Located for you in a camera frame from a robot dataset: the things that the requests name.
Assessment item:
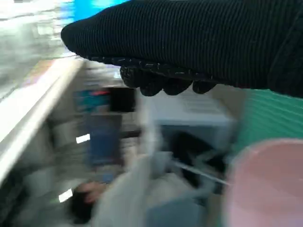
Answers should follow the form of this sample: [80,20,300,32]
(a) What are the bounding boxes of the black gloved right hand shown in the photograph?
[60,0,303,99]

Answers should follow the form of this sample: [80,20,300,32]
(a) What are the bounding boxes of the seated person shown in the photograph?
[68,156,214,227]

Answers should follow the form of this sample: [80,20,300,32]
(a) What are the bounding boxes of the pink bowl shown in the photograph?
[222,138,303,227]

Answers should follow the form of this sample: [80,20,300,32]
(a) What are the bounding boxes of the small white grille appliance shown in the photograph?
[144,94,237,166]

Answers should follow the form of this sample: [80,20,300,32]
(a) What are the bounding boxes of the grey chair with metal legs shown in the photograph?
[144,151,230,227]

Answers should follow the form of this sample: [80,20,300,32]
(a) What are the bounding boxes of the green cutting mat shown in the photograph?
[233,88,303,157]

